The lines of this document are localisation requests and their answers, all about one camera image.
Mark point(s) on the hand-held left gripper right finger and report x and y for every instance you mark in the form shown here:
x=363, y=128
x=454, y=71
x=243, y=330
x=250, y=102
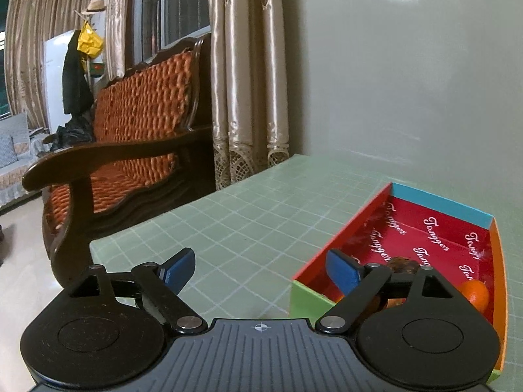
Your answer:
x=341, y=271

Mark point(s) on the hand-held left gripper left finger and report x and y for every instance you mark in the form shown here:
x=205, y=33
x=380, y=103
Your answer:
x=179, y=269

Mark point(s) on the large dark water chestnut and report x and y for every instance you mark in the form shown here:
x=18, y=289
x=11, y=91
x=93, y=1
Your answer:
x=402, y=264

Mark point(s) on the mandarin orange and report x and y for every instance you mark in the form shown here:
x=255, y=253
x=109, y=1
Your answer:
x=395, y=303
x=476, y=294

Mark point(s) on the colourful cardboard box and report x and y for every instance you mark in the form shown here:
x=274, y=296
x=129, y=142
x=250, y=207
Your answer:
x=433, y=228

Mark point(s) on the wooden chair with orange cushion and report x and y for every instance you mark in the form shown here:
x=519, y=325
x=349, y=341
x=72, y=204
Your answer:
x=143, y=102

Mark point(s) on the black bag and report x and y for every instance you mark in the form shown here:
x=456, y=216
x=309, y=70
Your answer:
x=73, y=130

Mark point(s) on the grey sofa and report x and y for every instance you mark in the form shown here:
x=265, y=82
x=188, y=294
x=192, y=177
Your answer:
x=14, y=151

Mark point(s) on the beige satin curtain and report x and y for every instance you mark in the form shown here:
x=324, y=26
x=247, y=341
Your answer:
x=118, y=20
x=32, y=41
x=245, y=69

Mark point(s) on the black coat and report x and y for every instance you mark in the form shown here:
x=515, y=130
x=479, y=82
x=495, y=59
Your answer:
x=73, y=81

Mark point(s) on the coat rack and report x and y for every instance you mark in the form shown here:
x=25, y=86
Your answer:
x=88, y=71

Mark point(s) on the white refrigerator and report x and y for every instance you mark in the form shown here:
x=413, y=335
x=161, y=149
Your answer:
x=53, y=81

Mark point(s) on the yellow bag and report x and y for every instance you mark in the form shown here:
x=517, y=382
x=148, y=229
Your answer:
x=90, y=41

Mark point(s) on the window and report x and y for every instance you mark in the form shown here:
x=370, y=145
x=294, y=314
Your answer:
x=179, y=8

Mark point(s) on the straw hat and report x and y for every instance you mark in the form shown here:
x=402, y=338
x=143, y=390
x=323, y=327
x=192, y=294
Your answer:
x=94, y=6

